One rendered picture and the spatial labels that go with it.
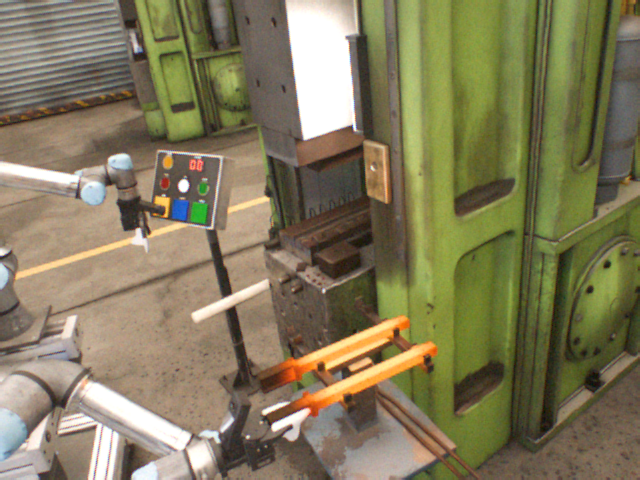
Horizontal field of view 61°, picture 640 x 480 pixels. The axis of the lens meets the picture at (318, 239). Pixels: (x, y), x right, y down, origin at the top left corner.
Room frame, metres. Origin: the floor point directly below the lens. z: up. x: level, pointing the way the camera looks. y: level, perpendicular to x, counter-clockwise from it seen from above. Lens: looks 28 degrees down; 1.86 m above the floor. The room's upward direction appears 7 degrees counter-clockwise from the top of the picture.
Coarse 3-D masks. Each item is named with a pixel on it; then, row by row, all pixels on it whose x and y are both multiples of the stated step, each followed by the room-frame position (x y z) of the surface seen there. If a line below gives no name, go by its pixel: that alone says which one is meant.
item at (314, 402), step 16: (416, 352) 0.97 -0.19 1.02; (432, 352) 0.97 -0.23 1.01; (384, 368) 0.93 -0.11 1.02; (400, 368) 0.94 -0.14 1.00; (336, 384) 0.90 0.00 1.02; (352, 384) 0.89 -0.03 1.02; (368, 384) 0.90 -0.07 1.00; (304, 400) 0.86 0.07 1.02; (320, 400) 0.86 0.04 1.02; (336, 400) 0.87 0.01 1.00; (272, 416) 0.83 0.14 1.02
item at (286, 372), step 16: (400, 320) 1.09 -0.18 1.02; (352, 336) 1.05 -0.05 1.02; (368, 336) 1.05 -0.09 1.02; (384, 336) 1.06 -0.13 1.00; (320, 352) 1.01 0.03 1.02; (336, 352) 1.01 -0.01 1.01; (352, 352) 1.02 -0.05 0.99; (272, 368) 0.96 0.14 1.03; (288, 368) 0.96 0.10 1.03; (304, 368) 0.97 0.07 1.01; (272, 384) 0.95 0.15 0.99
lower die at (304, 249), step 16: (336, 208) 1.87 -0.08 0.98; (352, 208) 1.83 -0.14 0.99; (304, 224) 1.76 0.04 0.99; (320, 224) 1.71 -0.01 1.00; (336, 224) 1.70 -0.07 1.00; (352, 224) 1.70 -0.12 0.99; (368, 224) 1.71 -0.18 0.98; (288, 240) 1.69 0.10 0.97; (304, 240) 1.62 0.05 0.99; (320, 240) 1.61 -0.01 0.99; (336, 240) 1.63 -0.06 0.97; (304, 256) 1.61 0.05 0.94
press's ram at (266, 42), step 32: (256, 0) 1.66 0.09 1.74; (288, 0) 1.54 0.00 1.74; (320, 0) 1.59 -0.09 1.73; (352, 0) 1.65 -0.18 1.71; (256, 32) 1.69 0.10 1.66; (288, 32) 1.54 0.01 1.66; (320, 32) 1.58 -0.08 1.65; (352, 32) 1.64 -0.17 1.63; (256, 64) 1.71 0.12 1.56; (288, 64) 1.56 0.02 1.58; (320, 64) 1.58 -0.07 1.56; (256, 96) 1.74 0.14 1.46; (288, 96) 1.58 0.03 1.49; (320, 96) 1.57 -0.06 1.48; (288, 128) 1.60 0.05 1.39; (320, 128) 1.57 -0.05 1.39
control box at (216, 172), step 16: (160, 160) 2.14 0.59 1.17; (176, 160) 2.10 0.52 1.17; (208, 160) 2.01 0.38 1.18; (224, 160) 1.99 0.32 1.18; (160, 176) 2.11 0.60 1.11; (176, 176) 2.06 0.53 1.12; (192, 176) 2.02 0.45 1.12; (208, 176) 1.98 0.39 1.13; (224, 176) 1.98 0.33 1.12; (160, 192) 2.07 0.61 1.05; (176, 192) 2.03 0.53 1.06; (192, 192) 1.99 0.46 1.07; (208, 192) 1.95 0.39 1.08; (224, 192) 1.96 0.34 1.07; (208, 208) 1.92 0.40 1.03; (224, 208) 1.94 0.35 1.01; (192, 224) 1.93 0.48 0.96; (208, 224) 1.89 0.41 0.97; (224, 224) 1.93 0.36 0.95
